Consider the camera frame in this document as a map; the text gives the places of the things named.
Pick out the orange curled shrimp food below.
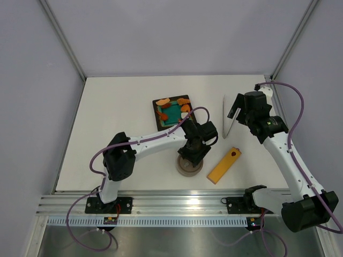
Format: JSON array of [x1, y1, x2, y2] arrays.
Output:
[[181, 104, 191, 112]]

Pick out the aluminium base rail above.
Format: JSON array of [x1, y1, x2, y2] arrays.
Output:
[[36, 189, 327, 216]]

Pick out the white tofu cube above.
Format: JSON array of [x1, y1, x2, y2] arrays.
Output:
[[181, 112, 188, 119]]

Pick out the round grey tin lid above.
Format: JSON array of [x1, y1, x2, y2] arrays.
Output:
[[176, 156, 204, 174]]

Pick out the left aluminium frame post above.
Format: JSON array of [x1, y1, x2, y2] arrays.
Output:
[[37, 0, 87, 83]]

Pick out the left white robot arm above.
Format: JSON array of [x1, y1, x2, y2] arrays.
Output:
[[97, 119, 218, 213]]

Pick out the aluminium frame post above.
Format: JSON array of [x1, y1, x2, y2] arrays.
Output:
[[37, 0, 87, 83], [269, 0, 321, 80]]

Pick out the right aluminium frame post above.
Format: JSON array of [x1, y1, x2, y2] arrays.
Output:
[[269, 0, 321, 80]]

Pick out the black square plate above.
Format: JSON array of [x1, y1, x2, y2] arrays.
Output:
[[152, 95, 192, 131]]

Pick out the orange flat food slice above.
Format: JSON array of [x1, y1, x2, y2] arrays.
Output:
[[155, 98, 170, 106]]

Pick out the red crab claw food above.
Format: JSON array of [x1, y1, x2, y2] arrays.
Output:
[[156, 111, 168, 121]]

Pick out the round metal lunch tin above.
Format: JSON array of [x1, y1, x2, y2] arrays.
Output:
[[175, 155, 204, 177]]

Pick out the slotted white cable duct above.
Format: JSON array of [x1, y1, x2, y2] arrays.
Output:
[[47, 216, 248, 228]]

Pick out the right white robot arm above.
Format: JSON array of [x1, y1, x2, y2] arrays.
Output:
[[227, 83, 342, 234]]

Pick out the yellow wooden block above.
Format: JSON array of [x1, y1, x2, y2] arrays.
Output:
[[206, 147, 241, 185]]

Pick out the metal serving tongs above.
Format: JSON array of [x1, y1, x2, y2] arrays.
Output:
[[222, 95, 240, 139]]

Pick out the fried chicken piece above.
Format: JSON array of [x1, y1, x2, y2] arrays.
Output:
[[177, 98, 190, 105]]

